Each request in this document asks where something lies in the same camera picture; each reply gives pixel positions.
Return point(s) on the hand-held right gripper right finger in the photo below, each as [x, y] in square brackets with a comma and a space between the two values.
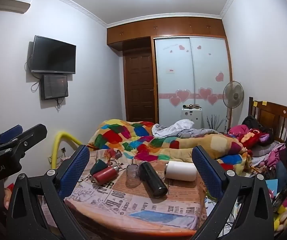
[206, 170]

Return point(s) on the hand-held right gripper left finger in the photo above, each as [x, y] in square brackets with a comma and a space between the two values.
[76, 166]

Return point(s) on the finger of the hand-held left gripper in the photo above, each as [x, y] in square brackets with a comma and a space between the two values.
[9, 133]
[33, 133]

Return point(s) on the white thermos cup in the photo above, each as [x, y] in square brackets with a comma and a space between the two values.
[182, 171]

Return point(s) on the red thermos cup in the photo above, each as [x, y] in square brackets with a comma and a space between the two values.
[106, 175]

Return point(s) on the black thermos cup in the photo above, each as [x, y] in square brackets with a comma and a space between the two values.
[153, 178]

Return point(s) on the clear glass cup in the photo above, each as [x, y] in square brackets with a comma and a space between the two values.
[133, 177]

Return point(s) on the dark green cup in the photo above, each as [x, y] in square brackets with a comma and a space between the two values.
[98, 167]

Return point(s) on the yellow foam tube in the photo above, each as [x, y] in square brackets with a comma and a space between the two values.
[56, 145]

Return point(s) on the bundle of dry twigs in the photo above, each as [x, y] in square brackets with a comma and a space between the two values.
[216, 123]

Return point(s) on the colourful patchwork quilt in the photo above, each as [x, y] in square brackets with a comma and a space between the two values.
[163, 146]

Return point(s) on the pink garment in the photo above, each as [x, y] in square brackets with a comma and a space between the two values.
[237, 130]

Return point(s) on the grey crumpled cloth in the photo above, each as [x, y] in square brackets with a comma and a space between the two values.
[173, 128]

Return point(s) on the white boxy appliance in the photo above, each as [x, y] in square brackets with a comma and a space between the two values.
[191, 116]

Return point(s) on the red plush toy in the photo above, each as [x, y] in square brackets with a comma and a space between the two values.
[253, 137]

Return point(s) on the grey pillow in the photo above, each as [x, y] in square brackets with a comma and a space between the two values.
[266, 150]

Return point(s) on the black bag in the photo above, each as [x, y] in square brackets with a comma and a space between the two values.
[250, 122]

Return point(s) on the blue book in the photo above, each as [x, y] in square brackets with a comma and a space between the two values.
[272, 184]

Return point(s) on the newspaper print bed sheet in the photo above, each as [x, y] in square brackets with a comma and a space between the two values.
[138, 207]

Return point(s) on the standing electric fan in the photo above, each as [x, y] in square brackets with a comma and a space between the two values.
[233, 95]

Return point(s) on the wooden bed headboard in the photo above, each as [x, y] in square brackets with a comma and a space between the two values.
[273, 117]

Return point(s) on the yellow plush toy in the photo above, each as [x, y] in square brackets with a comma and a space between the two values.
[284, 217]

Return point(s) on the frosted wardrobe door with hearts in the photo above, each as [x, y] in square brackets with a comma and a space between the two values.
[173, 80]
[208, 65]

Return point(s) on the brown wooden door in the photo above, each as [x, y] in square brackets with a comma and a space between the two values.
[139, 87]

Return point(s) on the wooden overhead cabinet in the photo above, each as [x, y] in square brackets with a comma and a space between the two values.
[163, 27]

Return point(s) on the small black wall monitor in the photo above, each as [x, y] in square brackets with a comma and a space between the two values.
[54, 86]

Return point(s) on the black wall television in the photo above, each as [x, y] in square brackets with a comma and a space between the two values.
[53, 55]

